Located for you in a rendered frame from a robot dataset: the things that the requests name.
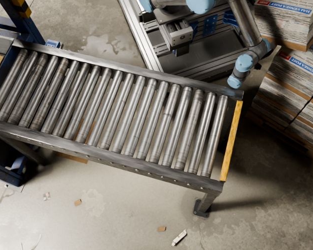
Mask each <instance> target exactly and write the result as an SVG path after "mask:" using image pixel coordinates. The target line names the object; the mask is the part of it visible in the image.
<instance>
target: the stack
mask: <svg viewBox="0 0 313 250"><path fill-rule="evenodd" d="M267 73H268V74H269V75H271V76H273V77H275V78H277V79H279V80H280V81H282V82H284V83H286V84H288V85H290V86H292V87H293V88H295V89H297V90H299V91H300V92H302V93H304V94H306V95H307V96H309V97H313V43H312V45H311V46H310V48H309V49H308V50H307V52H302V51H298V50H294V49H290V48H286V47H283V46H282V47H281V48H280V50H279V51H278V52H277V54H276V55H275V57H274V59H273V61H272V63H271V66H270V67H269V69H268V72H267ZM258 93H260V94H262V95H264V96H265V97H267V98H269V99H271V100H273V101H274V102H276V103H278V104H280V105H281V106H283V107H285V108H287V109H288V110H290V111H292V112H293V113H295V114H297V113H298V115H297V116H299V117H301V118H303V119H304V120H306V121H308V122H310V123H312V124H313V103H311V102H310V101H311V100H312V98H311V99H310V100H309V101H307V100H306V99H304V98H302V97H300V96H299V95H297V94H295V93H293V92H292V91H290V90H288V89H286V88H285V87H283V86H281V85H279V84H278V83H276V82H274V81H272V80H271V79H269V78H267V77H264V79H263V81H262V84H261V85H260V87H259V89H258ZM252 101H253V102H252V104H251V106H250V107H251V108H253V109H255V110H256V111H258V112H260V113H261V114H263V115H264V116H266V117H268V118H269V119H271V120H272V121H274V122H276V123H277V124H279V125H280V126H282V127H284V128H285V127H287V128H286V129H287V130H288V131H290V132H292V133H294V134H295V135H297V136H299V137H300V138H302V139H304V140H305V141H307V142H309V143H310V144H312V145H313V128H312V127H310V126H308V125H307V124H305V123H303V122H302V121H300V120H298V119H296V117H297V116H296V117H293V116H292V115H290V114H288V113H286V112H285V111H283V110H281V109H280V108H278V107H276V106H274V105H273V104H271V103H269V102H267V101H266V100H264V99H262V98H260V97H259V96H257V95H256V96H255V97H254V98H253V100H252ZM244 117H245V118H246V119H248V120H250V121H251V122H253V123H255V124H256V125H258V126H259V127H261V128H263V129H264V130H266V131H267V132H269V133H271V134H272V135H274V136H275V137H277V138H279V139H280V140H282V141H284V142H285V143H287V144H288V145H290V146H292V147H293V148H295V149H296V150H298V151H300V152H302V153H303V154H305V155H306V156H308V157H310V158H311V159H313V148H311V147H310V146H308V145H306V144H305V143H303V142H301V141H300V140H298V139H296V138H295V137H293V136H291V135H290V134H288V133H286V132H285V131H284V130H282V129H280V128H278V127H277V126H275V125H274V124H272V123H271V122H269V121H267V120H266V119H264V118H262V117H261V116H259V115H258V114H256V113H254V112H253V111H251V110H249V109H248V110H247V112H246V114H245V116H244ZM263 123H266V124H267V125H269V126H270V127H272V128H274V129H275V130H277V131H279V132H280V133H282V134H284V135H285V136H287V137H288V138H290V139H291V140H293V141H295V142H296V143H298V144H300V145H301V146H303V147H305V148H306V149H308V150H305V149H303V148H302V147H300V146H299V145H297V144H295V143H294V142H292V141H291V140H289V139H287V138H286V137H284V136H282V135H281V134H279V133H278V132H276V131H274V130H273V129H271V128H269V127H268V126H266V125H265V124H263Z"/></svg>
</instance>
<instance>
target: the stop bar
mask: <svg viewBox="0 0 313 250"><path fill-rule="evenodd" d="M242 104H243V101H241V100H237V102H236V107H235V113H234V117H233V121H232V126H231V130H230V134H229V139H228V143H227V148H226V152H225V157H224V161H223V166H222V170H221V175H220V179H219V181H220V182H223V183H225V182H226V179H227V174H228V170H229V165H230V161H231V156H232V151H233V147H234V142H235V136H236V131H237V127H238V122H239V118H240V115H241V109H242Z"/></svg>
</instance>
